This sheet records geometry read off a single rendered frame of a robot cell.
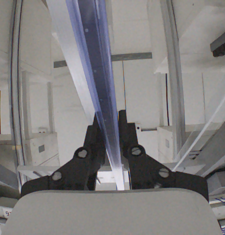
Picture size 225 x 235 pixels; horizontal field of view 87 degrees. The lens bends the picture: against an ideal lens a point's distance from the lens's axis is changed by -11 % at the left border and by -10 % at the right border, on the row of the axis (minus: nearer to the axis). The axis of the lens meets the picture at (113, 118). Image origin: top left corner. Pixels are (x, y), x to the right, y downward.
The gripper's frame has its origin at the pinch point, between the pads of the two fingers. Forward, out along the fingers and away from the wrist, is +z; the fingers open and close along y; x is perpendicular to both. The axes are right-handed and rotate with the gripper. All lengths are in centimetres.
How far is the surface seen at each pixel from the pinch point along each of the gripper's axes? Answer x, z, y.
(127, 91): -85, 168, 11
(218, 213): -56, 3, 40
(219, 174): -30.6, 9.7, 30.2
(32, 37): 6, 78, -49
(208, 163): -26.3, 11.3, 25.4
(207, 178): -36.2, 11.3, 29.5
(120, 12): 14, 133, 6
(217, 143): -18.4, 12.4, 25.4
